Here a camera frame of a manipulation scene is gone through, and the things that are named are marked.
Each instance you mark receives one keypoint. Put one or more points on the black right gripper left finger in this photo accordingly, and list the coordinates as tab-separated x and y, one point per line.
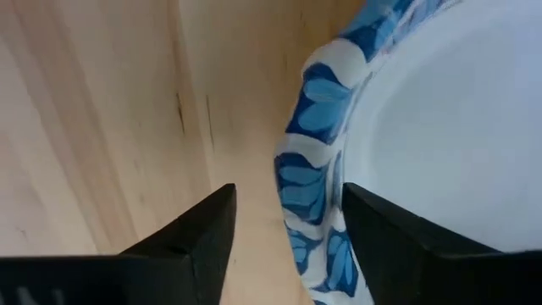
169	275

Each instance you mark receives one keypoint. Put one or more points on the blue white paper bowl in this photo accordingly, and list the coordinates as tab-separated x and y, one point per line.
444	127

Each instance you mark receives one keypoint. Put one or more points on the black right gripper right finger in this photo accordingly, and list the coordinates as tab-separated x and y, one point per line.
423	271

